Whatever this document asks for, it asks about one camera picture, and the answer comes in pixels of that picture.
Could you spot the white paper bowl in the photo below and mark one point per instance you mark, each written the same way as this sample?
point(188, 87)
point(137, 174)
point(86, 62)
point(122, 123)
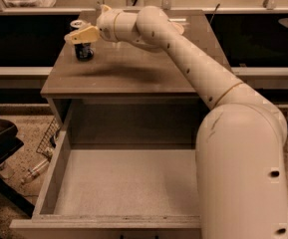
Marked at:
point(178, 27)

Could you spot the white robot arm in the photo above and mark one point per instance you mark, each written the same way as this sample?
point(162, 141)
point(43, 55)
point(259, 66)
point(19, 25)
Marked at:
point(239, 146)

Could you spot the blue pepsi can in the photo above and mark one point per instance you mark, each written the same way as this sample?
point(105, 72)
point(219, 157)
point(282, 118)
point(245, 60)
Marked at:
point(83, 51)

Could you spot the wire mesh basket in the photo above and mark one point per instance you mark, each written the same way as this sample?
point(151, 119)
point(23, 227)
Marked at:
point(49, 140)

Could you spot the open top drawer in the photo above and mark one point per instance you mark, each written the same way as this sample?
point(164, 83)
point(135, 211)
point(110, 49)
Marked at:
point(115, 194)

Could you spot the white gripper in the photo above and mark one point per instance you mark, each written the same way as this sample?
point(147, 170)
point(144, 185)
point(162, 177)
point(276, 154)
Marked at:
point(106, 25)

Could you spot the clear plastic bottle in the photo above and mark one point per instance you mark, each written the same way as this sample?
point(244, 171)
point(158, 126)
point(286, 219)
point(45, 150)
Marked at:
point(36, 171)

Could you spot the brown cabinet with glossy top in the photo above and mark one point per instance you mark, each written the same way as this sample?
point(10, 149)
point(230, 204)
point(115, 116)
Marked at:
point(124, 98)

